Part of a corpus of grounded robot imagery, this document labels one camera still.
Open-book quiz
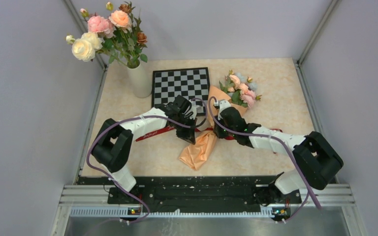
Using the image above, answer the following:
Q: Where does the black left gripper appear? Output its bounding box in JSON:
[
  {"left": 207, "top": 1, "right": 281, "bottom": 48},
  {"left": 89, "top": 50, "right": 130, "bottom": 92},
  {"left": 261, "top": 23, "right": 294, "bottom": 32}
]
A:
[{"left": 171, "top": 114, "right": 197, "bottom": 145}]

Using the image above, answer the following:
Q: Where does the dark red ribbon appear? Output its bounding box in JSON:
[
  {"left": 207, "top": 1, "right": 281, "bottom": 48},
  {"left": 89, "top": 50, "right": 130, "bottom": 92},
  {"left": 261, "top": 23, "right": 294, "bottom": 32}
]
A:
[{"left": 135, "top": 126, "right": 283, "bottom": 142}]

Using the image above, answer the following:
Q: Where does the orange paper bouquet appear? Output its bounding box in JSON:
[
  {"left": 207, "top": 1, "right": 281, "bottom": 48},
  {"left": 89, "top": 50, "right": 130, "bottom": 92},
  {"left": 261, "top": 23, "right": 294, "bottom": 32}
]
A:
[{"left": 179, "top": 71, "right": 261, "bottom": 170}]

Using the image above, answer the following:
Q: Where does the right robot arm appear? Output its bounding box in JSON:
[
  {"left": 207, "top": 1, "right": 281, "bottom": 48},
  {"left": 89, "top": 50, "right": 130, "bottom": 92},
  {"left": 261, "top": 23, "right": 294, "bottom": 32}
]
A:
[{"left": 213, "top": 105, "right": 344, "bottom": 203}]

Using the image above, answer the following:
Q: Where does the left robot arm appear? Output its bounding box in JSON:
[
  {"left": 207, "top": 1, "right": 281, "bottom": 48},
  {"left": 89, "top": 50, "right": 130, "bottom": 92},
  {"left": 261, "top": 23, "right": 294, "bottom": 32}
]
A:
[{"left": 88, "top": 95, "right": 199, "bottom": 203}]

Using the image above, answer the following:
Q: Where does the white ceramic vase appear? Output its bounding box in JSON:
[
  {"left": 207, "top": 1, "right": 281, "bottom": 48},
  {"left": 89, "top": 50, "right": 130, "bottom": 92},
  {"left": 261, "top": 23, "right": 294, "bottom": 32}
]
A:
[{"left": 127, "top": 62, "right": 152, "bottom": 98}]

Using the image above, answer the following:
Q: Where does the flower bunch in vase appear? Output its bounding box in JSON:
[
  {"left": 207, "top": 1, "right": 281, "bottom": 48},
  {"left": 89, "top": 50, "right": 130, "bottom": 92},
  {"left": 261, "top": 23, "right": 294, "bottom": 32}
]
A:
[{"left": 65, "top": 1, "right": 148, "bottom": 69}]

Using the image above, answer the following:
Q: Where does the black white checkerboard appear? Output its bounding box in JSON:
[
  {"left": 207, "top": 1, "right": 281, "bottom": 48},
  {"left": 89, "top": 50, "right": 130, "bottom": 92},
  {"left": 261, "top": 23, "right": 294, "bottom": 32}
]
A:
[{"left": 151, "top": 67, "right": 210, "bottom": 107}]

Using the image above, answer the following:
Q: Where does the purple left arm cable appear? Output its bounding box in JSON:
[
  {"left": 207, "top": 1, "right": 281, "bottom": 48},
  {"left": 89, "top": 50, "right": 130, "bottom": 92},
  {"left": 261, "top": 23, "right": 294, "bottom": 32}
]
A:
[{"left": 86, "top": 97, "right": 209, "bottom": 225}]

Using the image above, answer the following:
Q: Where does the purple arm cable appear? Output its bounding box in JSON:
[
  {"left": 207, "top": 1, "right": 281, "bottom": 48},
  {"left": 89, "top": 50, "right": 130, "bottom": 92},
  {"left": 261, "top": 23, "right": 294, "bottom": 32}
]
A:
[
  {"left": 86, "top": 97, "right": 209, "bottom": 225},
  {"left": 207, "top": 96, "right": 322, "bottom": 223}
]

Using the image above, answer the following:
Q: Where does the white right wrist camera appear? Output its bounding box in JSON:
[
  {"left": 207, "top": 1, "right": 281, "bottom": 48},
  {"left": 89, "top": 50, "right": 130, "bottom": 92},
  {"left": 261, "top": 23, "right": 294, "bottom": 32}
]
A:
[{"left": 214, "top": 99, "right": 231, "bottom": 113}]

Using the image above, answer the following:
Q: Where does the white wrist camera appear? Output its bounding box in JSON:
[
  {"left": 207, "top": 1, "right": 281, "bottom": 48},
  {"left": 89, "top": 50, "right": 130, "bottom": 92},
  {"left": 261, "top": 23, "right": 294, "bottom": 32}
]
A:
[
  {"left": 214, "top": 99, "right": 231, "bottom": 113},
  {"left": 187, "top": 101, "right": 198, "bottom": 119}
]

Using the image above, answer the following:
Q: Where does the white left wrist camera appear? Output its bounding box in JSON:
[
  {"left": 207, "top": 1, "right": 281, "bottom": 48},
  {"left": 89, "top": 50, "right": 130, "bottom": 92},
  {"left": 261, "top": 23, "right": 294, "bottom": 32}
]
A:
[{"left": 187, "top": 101, "right": 198, "bottom": 119}]

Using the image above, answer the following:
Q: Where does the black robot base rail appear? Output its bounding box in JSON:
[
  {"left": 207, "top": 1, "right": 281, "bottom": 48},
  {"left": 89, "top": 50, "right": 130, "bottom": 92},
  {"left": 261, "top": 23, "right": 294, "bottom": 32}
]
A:
[{"left": 78, "top": 176, "right": 301, "bottom": 214}]

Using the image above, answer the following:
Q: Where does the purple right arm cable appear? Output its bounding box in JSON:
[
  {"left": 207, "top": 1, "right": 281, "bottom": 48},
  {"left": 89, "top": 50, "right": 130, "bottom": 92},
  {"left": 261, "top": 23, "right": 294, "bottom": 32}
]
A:
[{"left": 207, "top": 96, "right": 322, "bottom": 223}]

